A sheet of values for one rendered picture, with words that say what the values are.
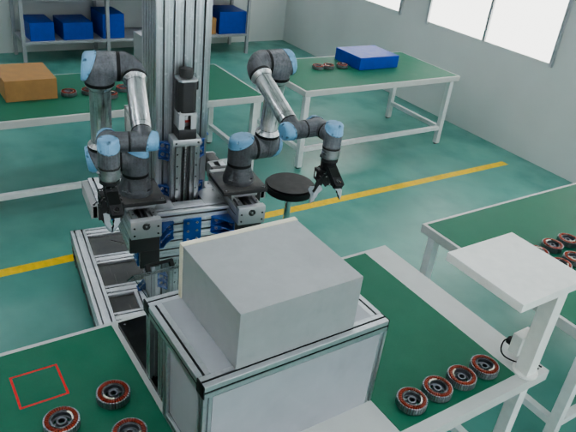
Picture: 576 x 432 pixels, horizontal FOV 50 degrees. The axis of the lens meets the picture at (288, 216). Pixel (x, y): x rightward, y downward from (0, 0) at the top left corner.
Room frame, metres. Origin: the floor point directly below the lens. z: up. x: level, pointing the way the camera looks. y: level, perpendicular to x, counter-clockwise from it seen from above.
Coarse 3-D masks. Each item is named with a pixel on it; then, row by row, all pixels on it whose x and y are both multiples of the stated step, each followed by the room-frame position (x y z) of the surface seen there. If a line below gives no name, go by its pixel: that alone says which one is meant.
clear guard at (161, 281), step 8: (152, 272) 1.80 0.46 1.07; (160, 272) 1.81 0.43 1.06; (168, 272) 1.82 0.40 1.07; (176, 272) 1.82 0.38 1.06; (128, 280) 1.80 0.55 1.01; (136, 280) 1.74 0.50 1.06; (144, 280) 1.75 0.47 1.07; (152, 280) 1.75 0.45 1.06; (160, 280) 1.76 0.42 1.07; (168, 280) 1.77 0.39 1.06; (176, 280) 1.77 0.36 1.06; (144, 288) 1.70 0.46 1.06; (152, 288) 1.71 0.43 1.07; (160, 288) 1.72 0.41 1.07; (168, 288) 1.72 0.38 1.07; (176, 288) 1.73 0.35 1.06; (152, 296) 1.67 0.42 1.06
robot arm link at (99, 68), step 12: (84, 60) 2.30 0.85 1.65; (96, 60) 2.30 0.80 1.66; (108, 60) 2.32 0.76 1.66; (84, 72) 2.28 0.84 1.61; (96, 72) 2.29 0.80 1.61; (108, 72) 2.31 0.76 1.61; (120, 72) 2.33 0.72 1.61; (96, 84) 2.30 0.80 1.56; (108, 84) 2.32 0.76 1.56; (96, 96) 2.32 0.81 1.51; (108, 96) 2.35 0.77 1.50; (96, 108) 2.33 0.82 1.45; (108, 108) 2.35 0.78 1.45; (96, 120) 2.33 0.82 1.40; (108, 120) 2.35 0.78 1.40; (96, 132) 2.34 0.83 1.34; (96, 156) 2.33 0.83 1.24; (96, 168) 2.33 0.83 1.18
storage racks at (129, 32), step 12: (12, 0) 7.47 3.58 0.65; (24, 0) 7.09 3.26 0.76; (36, 0) 7.17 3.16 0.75; (48, 0) 7.24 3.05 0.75; (60, 0) 7.32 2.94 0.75; (72, 0) 7.41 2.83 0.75; (84, 0) 7.49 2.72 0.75; (96, 0) 7.57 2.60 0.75; (108, 0) 7.66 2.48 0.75; (12, 12) 7.46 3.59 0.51; (108, 12) 7.66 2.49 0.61; (12, 24) 7.46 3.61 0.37; (108, 24) 7.66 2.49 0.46; (12, 36) 7.48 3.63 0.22; (24, 36) 7.07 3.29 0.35; (96, 36) 7.72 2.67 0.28; (108, 36) 7.65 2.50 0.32; (132, 36) 7.94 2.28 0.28; (216, 36) 8.55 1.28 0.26; (228, 36) 8.66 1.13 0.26; (24, 48) 7.06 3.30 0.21; (96, 48) 8.05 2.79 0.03; (108, 48) 7.65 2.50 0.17; (24, 60) 7.05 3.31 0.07
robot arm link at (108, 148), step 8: (104, 136) 1.94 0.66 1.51; (112, 136) 1.95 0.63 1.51; (104, 144) 1.90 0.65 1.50; (112, 144) 1.90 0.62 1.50; (104, 152) 1.89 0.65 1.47; (112, 152) 1.90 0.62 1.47; (104, 160) 1.89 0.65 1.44; (112, 160) 1.90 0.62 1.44; (104, 168) 1.89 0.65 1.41; (112, 168) 1.90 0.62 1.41
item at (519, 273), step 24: (504, 240) 2.11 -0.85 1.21; (456, 264) 1.92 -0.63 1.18; (480, 264) 1.91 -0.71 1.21; (504, 264) 1.93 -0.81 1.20; (528, 264) 1.95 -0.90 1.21; (552, 264) 1.97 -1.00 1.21; (504, 288) 1.77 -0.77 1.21; (528, 288) 1.79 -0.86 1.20; (552, 288) 1.81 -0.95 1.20; (552, 312) 1.85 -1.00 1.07; (528, 336) 1.89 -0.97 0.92; (528, 360) 1.86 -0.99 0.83
